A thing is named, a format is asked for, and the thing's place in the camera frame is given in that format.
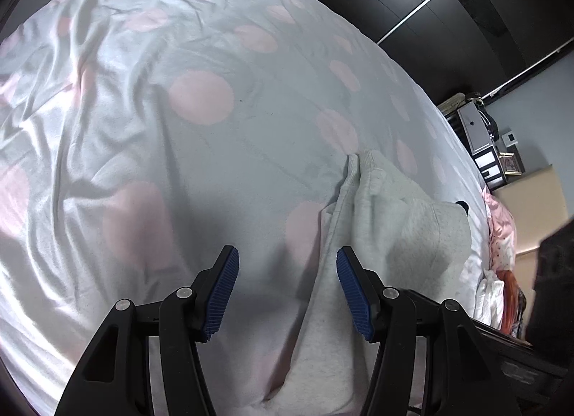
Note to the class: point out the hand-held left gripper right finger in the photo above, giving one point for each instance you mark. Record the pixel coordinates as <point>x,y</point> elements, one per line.
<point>354,295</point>

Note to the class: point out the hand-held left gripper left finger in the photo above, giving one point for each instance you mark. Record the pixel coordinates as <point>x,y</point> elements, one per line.
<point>222,295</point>

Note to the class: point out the grey printed sweatshirt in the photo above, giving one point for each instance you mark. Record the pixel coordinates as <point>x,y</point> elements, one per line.
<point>403,227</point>

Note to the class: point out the rust orange towel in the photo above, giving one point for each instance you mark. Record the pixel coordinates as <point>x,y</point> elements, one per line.
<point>511,295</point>

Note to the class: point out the white crinkled garment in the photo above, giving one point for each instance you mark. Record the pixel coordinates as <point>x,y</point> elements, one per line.
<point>489,295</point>

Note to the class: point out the pink printed pillow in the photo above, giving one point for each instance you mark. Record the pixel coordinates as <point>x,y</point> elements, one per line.
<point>500,227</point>

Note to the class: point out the beige padded headboard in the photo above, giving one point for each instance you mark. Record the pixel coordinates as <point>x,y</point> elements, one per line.
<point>529,200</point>

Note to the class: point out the grey polka dot bedsheet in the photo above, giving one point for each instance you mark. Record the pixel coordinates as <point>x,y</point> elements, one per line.
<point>179,151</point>

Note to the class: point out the beige box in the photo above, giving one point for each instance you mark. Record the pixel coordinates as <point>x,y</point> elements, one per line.
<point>453,104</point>

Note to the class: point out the picture frame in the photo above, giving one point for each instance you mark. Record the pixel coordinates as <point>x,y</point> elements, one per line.
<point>511,164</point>

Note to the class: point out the white wall thermostat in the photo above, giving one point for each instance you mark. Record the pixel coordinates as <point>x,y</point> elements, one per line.
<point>510,138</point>

